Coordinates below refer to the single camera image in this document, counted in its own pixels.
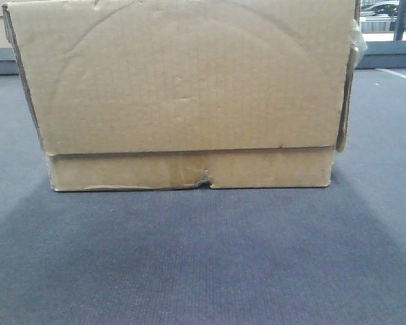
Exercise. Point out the brown cardboard carton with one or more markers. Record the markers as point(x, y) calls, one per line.
point(145, 95)

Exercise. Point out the dark metal post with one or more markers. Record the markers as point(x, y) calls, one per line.
point(400, 25)

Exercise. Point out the grey conveyor belt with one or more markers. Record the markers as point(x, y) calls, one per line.
point(334, 255)

